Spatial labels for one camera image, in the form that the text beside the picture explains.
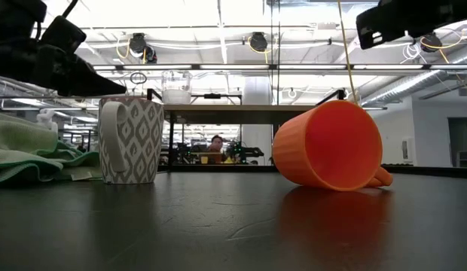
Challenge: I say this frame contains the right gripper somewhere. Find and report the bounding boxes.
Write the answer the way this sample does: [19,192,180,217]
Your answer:
[356,0,467,50]

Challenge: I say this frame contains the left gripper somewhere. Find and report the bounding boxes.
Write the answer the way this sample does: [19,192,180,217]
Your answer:
[0,37,127,97]

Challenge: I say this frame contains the grey white patterned mug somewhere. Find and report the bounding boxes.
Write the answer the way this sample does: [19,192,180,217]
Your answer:
[97,96,165,185]

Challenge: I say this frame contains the clear plastic cup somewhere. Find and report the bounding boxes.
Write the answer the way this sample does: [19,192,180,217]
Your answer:
[160,70,193,105]

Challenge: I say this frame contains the orange plastic mug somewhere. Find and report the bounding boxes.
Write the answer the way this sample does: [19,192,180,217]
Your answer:
[272,99,394,192]

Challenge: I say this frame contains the green microfibre cloth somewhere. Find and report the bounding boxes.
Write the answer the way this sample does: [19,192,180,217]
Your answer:
[0,111,105,186]

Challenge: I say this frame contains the person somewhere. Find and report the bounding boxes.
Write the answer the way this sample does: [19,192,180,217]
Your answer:
[206,134,227,165]

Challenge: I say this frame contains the overhead light bar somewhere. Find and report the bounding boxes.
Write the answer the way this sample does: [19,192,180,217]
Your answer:
[92,63,467,72]

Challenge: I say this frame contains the background black robot arms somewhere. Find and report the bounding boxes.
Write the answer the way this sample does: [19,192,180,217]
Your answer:
[176,141,265,166]

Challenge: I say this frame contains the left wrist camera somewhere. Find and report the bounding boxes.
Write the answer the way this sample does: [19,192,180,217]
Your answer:
[39,15,87,53]

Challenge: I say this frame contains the yellow cable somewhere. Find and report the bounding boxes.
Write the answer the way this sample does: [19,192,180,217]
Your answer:
[337,0,362,105]

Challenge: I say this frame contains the black ceiling cable reel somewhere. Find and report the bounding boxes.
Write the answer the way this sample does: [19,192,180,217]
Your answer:
[420,32,444,53]
[127,32,158,64]
[249,32,269,53]

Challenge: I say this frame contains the white plastic bracket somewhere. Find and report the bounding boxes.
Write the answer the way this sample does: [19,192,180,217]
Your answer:
[36,108,56,132]

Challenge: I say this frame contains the silver ventilation duct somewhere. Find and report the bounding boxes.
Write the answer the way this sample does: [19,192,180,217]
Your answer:
[363,69,445,107]

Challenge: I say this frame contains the black hanging cable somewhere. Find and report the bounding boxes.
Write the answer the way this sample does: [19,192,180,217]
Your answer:
[270,0,282,125]

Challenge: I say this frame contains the wooden shelf black frame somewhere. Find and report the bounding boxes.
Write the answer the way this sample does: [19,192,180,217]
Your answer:
[146,88,346,178]

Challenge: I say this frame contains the black aluminium table frame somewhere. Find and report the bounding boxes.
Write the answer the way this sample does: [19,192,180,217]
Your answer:
[157,163,467,178]

